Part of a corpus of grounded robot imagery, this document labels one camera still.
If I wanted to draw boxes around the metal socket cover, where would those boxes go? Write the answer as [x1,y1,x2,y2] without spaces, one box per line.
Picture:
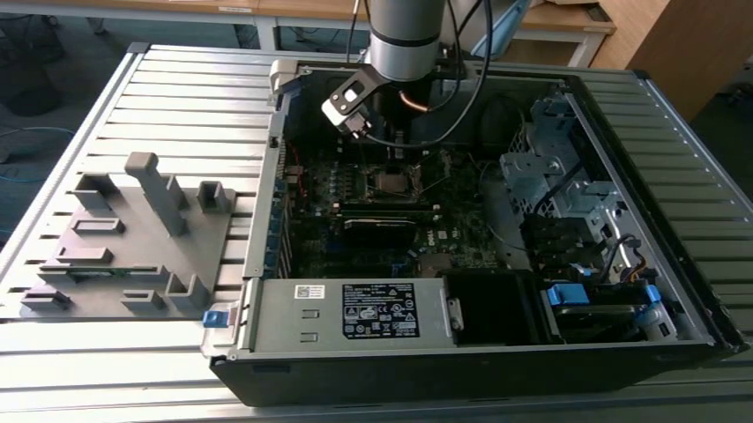
[412,149,459,195]

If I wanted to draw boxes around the metal locking lever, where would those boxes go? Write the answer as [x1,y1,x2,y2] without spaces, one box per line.
[421,171,457,196]

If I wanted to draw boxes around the CPU socket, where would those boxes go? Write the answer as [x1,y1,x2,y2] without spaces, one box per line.
[361,163,429,204]

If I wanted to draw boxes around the black expansion slot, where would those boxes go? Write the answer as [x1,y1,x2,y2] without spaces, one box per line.
[337,200,441,221]

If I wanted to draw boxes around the metal drive cage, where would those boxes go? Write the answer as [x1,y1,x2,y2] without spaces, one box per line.
[497,94,634,248]

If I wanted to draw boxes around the black graphics card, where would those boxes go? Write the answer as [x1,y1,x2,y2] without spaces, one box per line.
[341,218,420,249]

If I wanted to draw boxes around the green motherboard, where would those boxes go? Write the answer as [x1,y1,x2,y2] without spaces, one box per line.
[272,138,534,283]

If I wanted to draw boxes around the grey power supply unit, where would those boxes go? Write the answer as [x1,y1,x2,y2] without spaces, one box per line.
[232,277,465,353]

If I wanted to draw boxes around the hard disk in blue carrier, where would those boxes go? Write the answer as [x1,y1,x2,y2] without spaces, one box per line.
[540,281,666,347]

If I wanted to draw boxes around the grey parts rack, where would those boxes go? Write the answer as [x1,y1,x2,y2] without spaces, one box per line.
[16,152,240,321]

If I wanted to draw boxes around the wooden cabinet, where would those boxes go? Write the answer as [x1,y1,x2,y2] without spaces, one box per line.
[590,0,753,127]

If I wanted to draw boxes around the green RAM stick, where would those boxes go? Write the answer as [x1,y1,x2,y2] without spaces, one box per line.
[64,266,161,282]

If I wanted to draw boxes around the black waste bin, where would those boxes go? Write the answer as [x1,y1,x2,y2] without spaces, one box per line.
[0,12,66,118]

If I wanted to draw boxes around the black PC case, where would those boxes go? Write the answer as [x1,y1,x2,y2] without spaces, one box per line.
[198,59,751,409]

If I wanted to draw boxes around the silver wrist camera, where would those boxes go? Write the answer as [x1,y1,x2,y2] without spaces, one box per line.
[320,77,375,136]

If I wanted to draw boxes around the black camera cable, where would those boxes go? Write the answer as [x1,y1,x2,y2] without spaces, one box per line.
[351,0,495,149]

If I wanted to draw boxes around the grey plastic bracket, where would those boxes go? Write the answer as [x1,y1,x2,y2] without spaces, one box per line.
[479,178,534,272]

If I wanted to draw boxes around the black and coloured wires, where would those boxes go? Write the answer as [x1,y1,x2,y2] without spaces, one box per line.
[599,234,660,286]

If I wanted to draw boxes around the blue cable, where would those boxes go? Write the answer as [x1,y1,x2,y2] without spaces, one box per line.
[0,125,77,184]

